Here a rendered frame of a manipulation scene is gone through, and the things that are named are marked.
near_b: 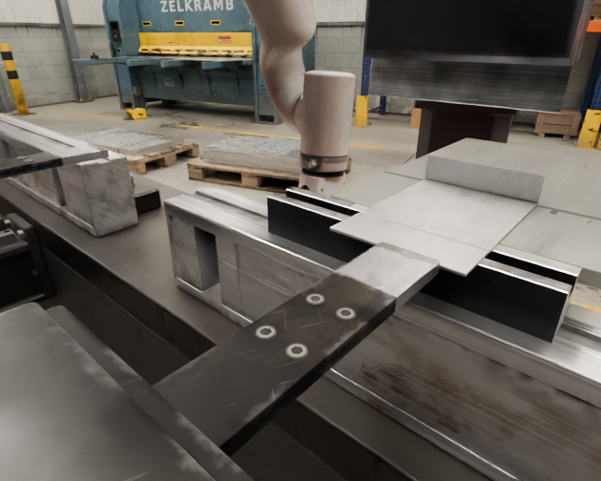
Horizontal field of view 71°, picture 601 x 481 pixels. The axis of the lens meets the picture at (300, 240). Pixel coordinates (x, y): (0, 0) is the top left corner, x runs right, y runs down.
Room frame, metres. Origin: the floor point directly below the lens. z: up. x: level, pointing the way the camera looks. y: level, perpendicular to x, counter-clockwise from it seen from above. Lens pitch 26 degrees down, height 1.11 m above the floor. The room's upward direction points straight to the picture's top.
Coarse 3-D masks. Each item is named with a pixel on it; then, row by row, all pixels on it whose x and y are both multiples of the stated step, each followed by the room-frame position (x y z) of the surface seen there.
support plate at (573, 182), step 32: (416, 160) 0.39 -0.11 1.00; (480, 160) 0.39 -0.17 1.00; (512, 160) 0.39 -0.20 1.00; (544, 160) 0.39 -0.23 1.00; (576, 160) 0.39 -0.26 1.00; (352, 192) 0.30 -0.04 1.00; (384, 192) 0.30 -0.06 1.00; (544, 192) 0.30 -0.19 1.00; (576, 192) 0.30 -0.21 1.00; (544, 224) 0.24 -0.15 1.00; (576, 224) 0.24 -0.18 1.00; (544, 256) 0.20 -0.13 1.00; (576, 256) 0.20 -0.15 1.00
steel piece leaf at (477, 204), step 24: (432, 168) 0.33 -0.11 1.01; (456, 168) 0.32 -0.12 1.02; (480, 168) 0.30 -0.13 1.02; (504, 168) 0.29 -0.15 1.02; (408, 192) 0.30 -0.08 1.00; (432, 192) 0.30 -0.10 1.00; (456, 192) 0.30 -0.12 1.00; (480, 192) 0.30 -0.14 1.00; (504, 192) 0.29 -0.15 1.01; (528, 192) 0.28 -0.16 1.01; (384, 216) 0.25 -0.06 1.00; (408, 216) 0.25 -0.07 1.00; (432, 216) 0.25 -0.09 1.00; (456, 216) 0.25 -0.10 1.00; (480, 216) 0.25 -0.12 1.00; (504, 216) 0.25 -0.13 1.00; (456, 240) 0.22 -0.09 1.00; (480, 240) 0.22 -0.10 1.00
